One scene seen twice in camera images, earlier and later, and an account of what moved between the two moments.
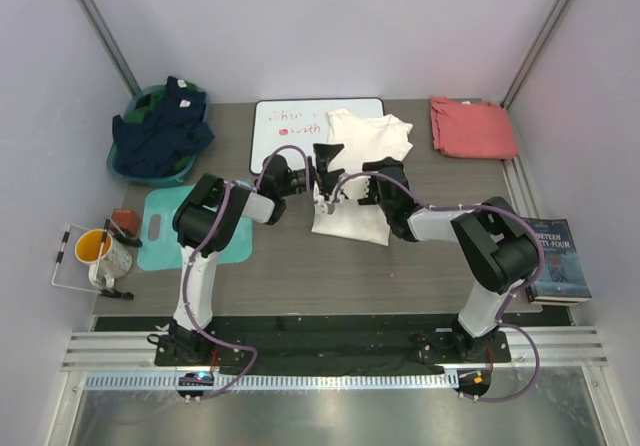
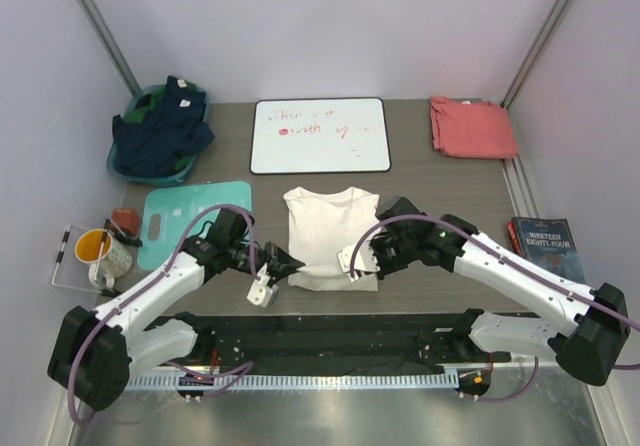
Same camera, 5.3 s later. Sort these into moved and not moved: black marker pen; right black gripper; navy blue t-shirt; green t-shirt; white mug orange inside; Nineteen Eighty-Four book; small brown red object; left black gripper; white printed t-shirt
Moved: right black gripper; left black gripper; white printed t-shirt
Not moved: small brown red object; black marker pen; white mug orange inside; Nineteen Eighty-Four book; navy blue t-shirt; green t-shirt
